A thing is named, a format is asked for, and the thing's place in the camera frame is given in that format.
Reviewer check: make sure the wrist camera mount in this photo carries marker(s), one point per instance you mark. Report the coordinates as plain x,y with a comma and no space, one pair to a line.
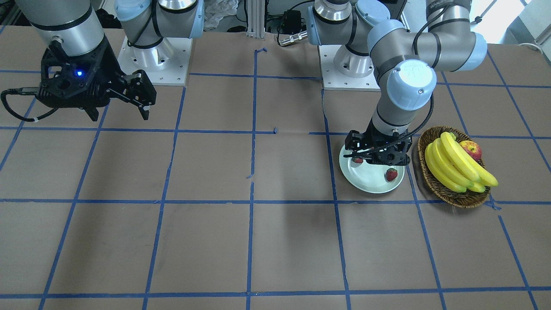
73,81
389,153

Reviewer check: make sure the yellow banana bunch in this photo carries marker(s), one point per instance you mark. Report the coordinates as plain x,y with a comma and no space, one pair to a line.
454,168

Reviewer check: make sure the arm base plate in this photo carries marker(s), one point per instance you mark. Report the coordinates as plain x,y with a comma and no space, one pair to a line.
343,70
166,64

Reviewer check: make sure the light green plate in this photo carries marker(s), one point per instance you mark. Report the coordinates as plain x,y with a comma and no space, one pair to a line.
369,178

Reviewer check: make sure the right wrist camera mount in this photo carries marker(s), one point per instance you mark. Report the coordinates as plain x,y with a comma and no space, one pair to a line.
73,81

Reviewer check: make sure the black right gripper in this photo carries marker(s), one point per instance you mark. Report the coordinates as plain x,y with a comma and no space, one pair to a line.
104,70

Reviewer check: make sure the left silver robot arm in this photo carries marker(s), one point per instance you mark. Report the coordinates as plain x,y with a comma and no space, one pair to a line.
404,64

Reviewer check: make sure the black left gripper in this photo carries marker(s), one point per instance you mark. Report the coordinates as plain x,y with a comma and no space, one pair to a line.
373,137

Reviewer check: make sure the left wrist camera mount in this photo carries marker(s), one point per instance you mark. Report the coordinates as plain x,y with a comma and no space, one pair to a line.
389,153

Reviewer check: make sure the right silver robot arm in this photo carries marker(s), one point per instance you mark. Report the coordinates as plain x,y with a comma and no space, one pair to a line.
76,25

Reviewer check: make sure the red strawberry three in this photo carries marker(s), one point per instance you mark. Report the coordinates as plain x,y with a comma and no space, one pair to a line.
391,174

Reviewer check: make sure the aluminium frame post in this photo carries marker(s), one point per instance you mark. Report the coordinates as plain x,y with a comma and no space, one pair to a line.
256,13

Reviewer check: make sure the red apple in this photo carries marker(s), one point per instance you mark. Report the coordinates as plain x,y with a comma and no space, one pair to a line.
472,149

